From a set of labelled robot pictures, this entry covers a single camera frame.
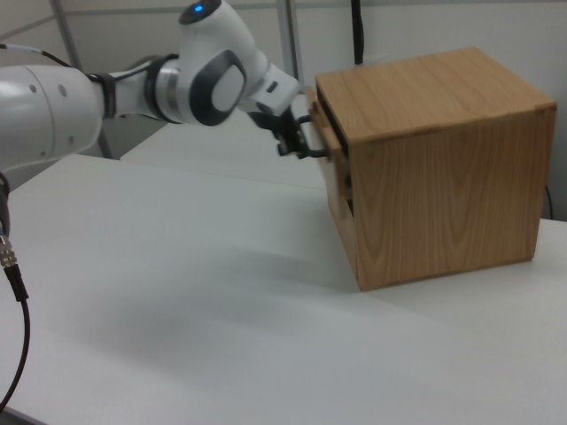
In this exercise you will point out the black camera pole with base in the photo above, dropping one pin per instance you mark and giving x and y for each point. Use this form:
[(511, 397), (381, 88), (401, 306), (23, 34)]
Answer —
[(358, 31)]

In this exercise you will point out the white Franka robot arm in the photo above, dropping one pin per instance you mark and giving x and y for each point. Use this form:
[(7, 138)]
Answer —
[(208, 44)]

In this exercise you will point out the light wooden drawer cabinet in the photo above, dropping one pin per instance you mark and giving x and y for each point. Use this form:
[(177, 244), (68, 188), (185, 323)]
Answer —
[(443, 177)]

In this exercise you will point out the Franka gripper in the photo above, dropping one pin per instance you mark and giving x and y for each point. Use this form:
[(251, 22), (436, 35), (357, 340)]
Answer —
[(277, 90)]

